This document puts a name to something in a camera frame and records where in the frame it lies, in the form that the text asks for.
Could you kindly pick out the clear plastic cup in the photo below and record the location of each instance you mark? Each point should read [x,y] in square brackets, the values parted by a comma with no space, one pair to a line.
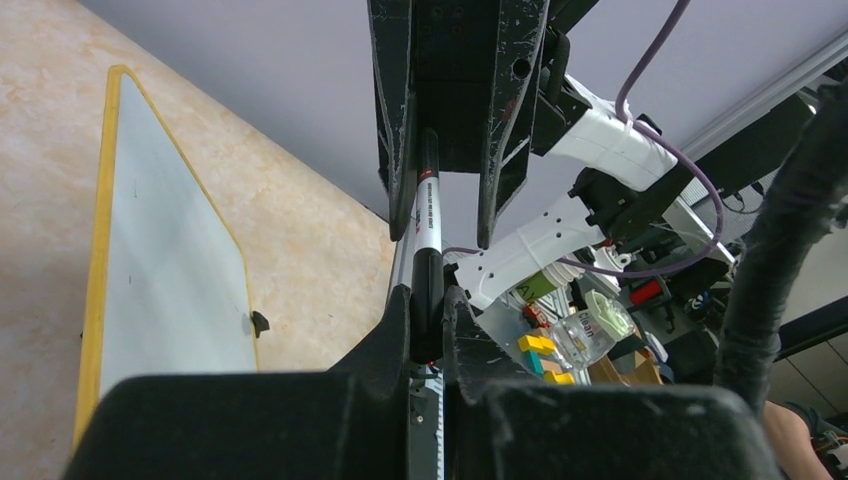
[580,341]

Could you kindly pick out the yellow framed whiteboard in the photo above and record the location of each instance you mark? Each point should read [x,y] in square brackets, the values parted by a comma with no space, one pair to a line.
[168,290]

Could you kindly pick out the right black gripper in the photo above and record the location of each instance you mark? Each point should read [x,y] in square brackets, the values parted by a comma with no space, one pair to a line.
[435,63]

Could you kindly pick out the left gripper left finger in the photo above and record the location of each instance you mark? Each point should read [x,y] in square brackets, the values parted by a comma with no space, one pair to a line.
[348,422]

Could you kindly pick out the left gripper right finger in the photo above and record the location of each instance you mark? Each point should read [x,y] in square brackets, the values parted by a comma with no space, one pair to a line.
[501,422]

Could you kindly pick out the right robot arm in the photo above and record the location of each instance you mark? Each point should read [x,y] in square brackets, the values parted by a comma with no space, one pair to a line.
[628,178]

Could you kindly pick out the yellow wooden block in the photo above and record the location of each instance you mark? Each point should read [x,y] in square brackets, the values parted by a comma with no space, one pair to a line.
[538,344]

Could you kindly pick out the black marker cap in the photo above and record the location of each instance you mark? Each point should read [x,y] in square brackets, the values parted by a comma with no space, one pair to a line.
[426,306]

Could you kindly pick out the black white marker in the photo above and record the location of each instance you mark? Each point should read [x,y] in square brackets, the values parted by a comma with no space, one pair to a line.
[428,227]

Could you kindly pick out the teal wooden block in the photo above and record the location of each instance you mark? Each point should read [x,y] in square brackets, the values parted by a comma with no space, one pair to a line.
[534,362]

